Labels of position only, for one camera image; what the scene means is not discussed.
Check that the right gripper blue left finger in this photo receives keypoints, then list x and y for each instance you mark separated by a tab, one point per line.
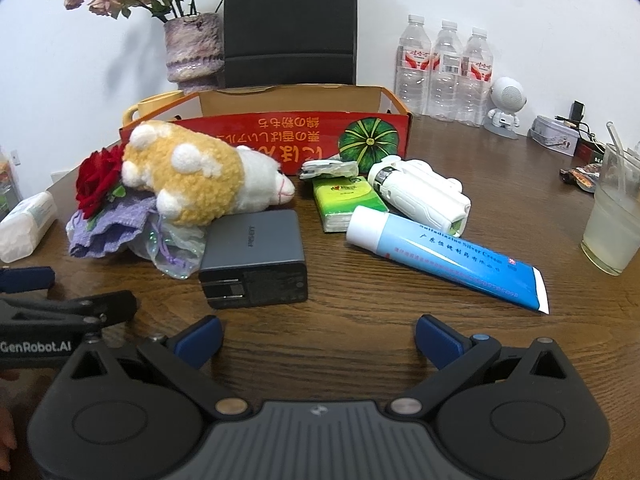
199	342

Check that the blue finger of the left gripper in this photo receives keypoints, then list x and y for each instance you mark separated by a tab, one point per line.
80	314
14	281

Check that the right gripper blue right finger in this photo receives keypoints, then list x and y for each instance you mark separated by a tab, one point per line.
438	342

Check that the white wet wipes pack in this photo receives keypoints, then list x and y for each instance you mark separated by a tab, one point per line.
24	227

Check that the purple knitted cloth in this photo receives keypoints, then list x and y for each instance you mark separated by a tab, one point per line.
116	225

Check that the iridescent plastic bag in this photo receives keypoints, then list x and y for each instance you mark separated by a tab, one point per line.
176	251

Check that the blue cream tube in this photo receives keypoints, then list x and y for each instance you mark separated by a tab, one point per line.
467	264

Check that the grey power adapter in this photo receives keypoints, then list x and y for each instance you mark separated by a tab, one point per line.
254	260

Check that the red rose flower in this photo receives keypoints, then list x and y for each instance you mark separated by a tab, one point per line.
97	177

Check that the yellow white plush toy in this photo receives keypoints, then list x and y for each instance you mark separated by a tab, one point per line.
197	178

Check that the white handheld fan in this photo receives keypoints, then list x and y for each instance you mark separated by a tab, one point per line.
421	194

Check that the green tissue pack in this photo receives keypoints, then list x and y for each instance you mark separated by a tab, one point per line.
337	199

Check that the person left hand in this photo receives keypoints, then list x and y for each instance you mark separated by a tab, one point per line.
7	429

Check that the plastic cup with drink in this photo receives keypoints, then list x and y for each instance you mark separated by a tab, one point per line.
611	237

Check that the yellow mug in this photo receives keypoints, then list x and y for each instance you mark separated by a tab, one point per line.
148	105

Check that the small white wrapped packet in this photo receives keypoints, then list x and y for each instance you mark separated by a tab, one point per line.
328	168

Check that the dark snack packet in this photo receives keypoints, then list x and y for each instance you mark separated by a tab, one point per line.
584	177

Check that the red cardboard box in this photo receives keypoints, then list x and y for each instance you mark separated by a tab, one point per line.
298	122

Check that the middle water bottle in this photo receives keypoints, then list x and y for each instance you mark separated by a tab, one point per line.
445	71

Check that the water bottle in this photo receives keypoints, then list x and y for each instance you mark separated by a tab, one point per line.
477	65
412	65
445	71

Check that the white robot figurine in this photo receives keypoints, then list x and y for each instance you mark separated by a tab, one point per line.
508	98

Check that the purple ceramic vase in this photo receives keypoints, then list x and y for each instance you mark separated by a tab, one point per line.
195	52

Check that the right water bottle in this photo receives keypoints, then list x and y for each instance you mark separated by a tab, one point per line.
477	65

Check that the left water bottle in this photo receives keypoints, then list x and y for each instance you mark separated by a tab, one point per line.
412	65

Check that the black paper bag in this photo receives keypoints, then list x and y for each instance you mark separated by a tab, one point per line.
270	42

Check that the black charger on cable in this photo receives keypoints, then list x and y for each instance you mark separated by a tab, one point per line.
575	120

